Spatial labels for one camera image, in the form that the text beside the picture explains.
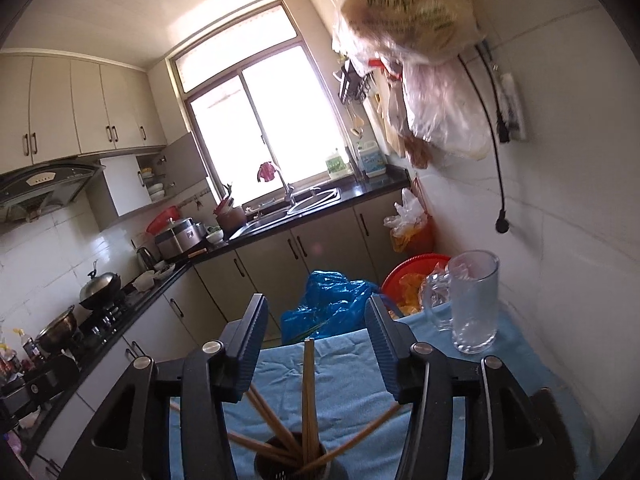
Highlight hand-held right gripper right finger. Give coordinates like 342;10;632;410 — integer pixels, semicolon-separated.
364;295;543;480

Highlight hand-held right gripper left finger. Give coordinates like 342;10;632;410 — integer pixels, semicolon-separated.
59;292;269;480

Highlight bunch of wooden chopsticks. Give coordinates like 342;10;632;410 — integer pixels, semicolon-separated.
169;337;402;480

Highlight dark grey utensil holder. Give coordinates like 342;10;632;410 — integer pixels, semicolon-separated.
255;432;350;480

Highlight blue table cloth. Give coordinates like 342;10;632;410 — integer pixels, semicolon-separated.
167;305;598;480

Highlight blue plastic bag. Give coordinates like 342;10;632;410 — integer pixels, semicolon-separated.
280;270;383;346

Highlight red plastic basin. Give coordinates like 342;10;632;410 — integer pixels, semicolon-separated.
381;253;452;316

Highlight clear glass mug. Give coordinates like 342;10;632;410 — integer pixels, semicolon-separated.
419;250;501;356

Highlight grey kitchen base cabinets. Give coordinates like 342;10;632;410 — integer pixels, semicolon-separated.
20;187;436;480

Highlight stainless steel rice cooker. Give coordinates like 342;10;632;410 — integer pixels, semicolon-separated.
154;217;208;260

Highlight brown clay pot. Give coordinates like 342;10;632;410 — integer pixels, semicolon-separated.
215;205;247;235

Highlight white plastic bag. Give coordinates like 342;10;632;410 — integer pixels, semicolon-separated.
384;187;435;253

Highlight black gas stove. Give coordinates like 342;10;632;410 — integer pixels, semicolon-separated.
75;295;133;348

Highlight red strainer basket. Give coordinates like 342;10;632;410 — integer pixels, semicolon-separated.
146;206;180;235

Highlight steel sink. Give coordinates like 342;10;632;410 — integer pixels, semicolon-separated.
245;187;343;233

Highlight steel faucet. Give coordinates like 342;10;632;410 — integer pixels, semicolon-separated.
274;167;297;207

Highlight black wok with lid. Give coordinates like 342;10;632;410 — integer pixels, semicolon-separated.
79;260;123;311

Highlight black kitchen countertop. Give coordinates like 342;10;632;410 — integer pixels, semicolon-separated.
0;167;412;466

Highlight white detergent jug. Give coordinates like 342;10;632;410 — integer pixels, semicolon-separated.
356;141;387;178

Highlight green dish soap bottle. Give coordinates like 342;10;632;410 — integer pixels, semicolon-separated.
325;148;351;178

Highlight dark metal wok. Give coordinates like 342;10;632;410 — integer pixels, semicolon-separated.
36;305;78;353

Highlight wooden cutting board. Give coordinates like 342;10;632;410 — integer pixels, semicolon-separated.
367;90;407;158

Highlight dark sauce bottle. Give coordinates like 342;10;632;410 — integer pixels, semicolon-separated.
20;335;41;373

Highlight kitchen window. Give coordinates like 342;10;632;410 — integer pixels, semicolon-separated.
167;2;361;208

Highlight clear plastic bag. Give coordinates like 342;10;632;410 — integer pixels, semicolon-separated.
401;57;493;162

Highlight grey range hood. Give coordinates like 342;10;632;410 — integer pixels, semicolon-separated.
0;160;107;223

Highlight white power strip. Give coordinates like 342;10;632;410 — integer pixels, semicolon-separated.
492;72;527;142

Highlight clear bag with tan contents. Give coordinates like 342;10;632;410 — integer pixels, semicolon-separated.
334;0;488;67

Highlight black power cable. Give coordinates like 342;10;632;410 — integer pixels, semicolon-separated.
456;52;513;235
474;42;512;145

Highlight open wall cabinet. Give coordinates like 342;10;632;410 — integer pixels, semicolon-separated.
85;131;210;218

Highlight black wall rack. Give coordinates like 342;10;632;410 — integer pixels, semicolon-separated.
339;62;375;105

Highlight grey upper wall cabinets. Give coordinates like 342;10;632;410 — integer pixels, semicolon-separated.
0;50;168;176

